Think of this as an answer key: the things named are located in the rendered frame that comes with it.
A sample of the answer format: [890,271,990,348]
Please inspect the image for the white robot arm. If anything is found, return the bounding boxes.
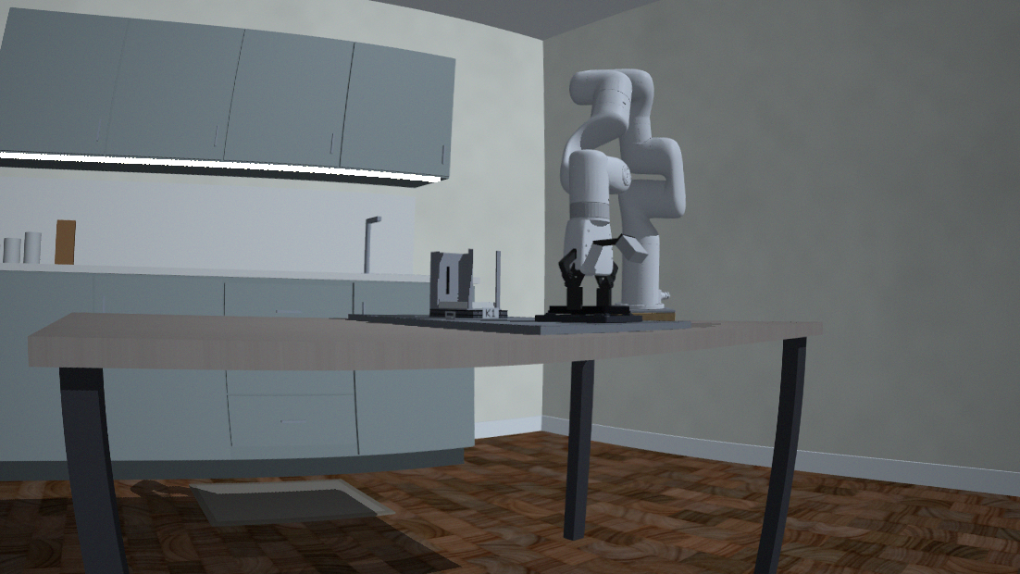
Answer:
[560,69,686,309]

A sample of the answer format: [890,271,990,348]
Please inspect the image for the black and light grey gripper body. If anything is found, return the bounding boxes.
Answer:
[564,218,613,276]

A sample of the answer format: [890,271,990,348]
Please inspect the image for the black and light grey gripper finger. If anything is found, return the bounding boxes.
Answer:
[558,249,585,310]
[595,261,618,306]

